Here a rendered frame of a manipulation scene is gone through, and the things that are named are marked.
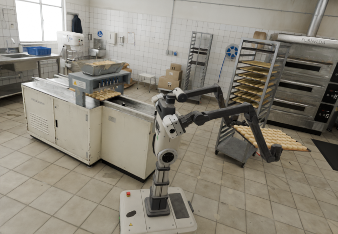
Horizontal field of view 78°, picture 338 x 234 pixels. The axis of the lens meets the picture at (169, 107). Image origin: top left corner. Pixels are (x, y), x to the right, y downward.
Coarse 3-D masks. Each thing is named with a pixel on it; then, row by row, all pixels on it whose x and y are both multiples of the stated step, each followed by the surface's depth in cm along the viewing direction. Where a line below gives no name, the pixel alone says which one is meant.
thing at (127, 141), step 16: (112, 112) 245; (144, 112) 247; (112, 128) 252; (128, 128) 240; (144, 128) 229; (112, 144) 259; (128, 144) 246; (144, 144) 235; (112, 160) 267; (128, 160) 253; (144, 160) 241; (144, 176) 248
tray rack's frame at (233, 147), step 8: (256, 40) 262; (264, 40) 256; (272, 48) 308; (288, 48) 294; (280, 72) 306; (272, 96) 319; (232, 136) 374; (224, 144) 343; (232, 144) 347; (240, 144) 350; (224, 152) 321; (232, 152) 322; (240, 152) 326; (248, 152) 329; (256, 152) 349; (240, 160) 306
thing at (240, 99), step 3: (234, 99) 302; (237, 99) 309; (240, 99) 306; (243, 99) 309; (246, 99) 311; (240, 102) 295; (249, 102) 298; (252, 102) 307; (255, 102) 301; (264, 102) 308; (252, 105) 287; (255, 105) 288; (258, 105) 289
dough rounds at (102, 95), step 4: (96, 92) 267; (100, 92) 270; (104, 92) 270; (108, 92) 273; (112, 92) 278; (116, 92) 277; (92, 96) 253; (96, 96) 254; (100, 96) 255; (104, 96) 260; (108, 96) 258; (112, 96) 263; (100, 100) 247
